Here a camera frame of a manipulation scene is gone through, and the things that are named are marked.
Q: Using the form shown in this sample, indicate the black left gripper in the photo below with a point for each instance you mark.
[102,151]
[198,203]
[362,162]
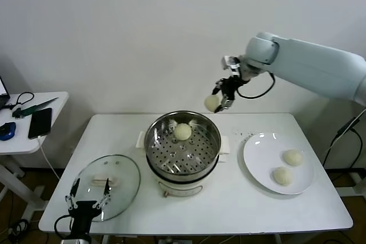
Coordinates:
[84,215]

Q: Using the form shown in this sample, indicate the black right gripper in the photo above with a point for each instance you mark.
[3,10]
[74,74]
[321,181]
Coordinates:
[233,85]

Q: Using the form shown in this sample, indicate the white steamed baozi bun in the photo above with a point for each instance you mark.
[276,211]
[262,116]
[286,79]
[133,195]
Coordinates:
[183,131]
[212,103]
[282,176]
[292,157]

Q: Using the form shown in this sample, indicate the round glass pot lid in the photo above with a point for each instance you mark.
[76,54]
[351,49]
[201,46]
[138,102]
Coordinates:
[125,169]

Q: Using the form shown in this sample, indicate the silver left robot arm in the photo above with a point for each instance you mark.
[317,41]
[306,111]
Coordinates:
[77,238]

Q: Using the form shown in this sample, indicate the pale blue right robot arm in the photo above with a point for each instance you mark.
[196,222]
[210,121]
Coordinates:
[314,67]

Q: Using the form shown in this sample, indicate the stainless steel steamer basket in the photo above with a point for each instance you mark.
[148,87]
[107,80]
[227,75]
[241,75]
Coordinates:
[183,155]

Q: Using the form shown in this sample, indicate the large white plate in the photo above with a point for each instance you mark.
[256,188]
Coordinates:
[263,158]

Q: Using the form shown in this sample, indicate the white side table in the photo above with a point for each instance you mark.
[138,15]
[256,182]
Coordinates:
[17,147]

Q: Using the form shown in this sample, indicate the black smartphone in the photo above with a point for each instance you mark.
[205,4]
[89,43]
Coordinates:
[40,124]

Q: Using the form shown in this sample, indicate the white electric cooker base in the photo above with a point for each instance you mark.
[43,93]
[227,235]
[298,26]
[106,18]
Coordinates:
[177,188]

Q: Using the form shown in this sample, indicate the dark green flat blade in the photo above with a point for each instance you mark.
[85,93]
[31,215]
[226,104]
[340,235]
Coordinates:
[34,108]

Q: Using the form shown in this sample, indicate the blue computer mouse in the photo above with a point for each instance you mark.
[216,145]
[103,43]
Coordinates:
[7,131]

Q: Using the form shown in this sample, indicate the black laptop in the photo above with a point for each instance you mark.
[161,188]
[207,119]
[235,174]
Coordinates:
[2,89]

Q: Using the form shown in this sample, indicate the white desk with frame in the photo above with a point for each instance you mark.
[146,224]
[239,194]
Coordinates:
[356,169]

